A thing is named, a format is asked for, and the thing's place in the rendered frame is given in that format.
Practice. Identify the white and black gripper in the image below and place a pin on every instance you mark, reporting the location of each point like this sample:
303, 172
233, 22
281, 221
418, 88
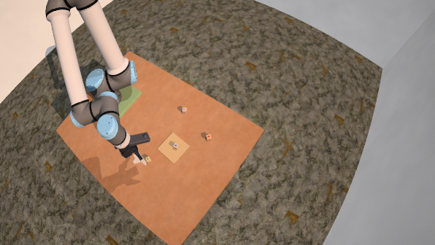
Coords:
127, 152

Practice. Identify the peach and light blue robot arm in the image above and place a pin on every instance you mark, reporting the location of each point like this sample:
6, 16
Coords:
119, 74

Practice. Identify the tan flat mat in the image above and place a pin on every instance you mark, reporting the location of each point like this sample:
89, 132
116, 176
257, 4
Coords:
169, 151

